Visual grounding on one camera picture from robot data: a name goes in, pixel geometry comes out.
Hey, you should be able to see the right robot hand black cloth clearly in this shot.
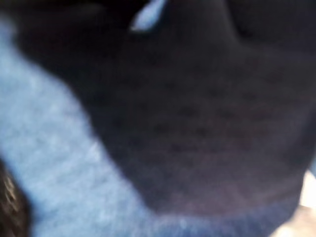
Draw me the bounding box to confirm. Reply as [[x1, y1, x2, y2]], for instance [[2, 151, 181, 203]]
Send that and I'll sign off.
[[17, 0, 316, 54]]

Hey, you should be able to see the blue knit garment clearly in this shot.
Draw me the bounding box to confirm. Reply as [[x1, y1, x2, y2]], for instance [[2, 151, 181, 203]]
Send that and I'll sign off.
[[0, 0, 316, 237]]

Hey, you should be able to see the dark brown ribbed cloth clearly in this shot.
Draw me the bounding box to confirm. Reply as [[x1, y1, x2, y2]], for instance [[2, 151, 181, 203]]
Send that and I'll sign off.
[[0, 158, 32, 237]]

